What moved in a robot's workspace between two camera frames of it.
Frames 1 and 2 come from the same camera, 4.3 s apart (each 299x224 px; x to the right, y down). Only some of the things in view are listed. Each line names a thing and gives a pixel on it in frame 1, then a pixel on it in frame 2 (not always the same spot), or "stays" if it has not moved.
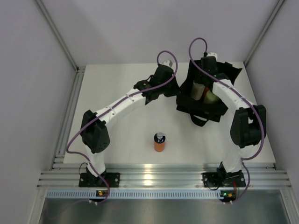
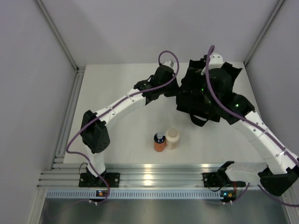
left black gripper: (175, 89) stays
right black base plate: (212, 179) stays
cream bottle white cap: (197, 91) to (172, 138)
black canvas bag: (200, 112) stays
